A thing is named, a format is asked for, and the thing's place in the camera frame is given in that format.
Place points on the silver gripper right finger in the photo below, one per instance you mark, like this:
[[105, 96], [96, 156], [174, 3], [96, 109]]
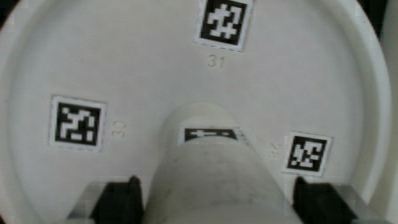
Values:
[[327, 203]]

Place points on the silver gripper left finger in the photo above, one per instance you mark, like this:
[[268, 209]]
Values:
[[109, 204]]

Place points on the white table leg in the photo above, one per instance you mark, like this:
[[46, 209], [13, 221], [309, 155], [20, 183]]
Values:
[[213, 187]]

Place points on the white round table top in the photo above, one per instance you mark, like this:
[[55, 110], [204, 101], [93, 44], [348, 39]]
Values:
[[252, 69]]

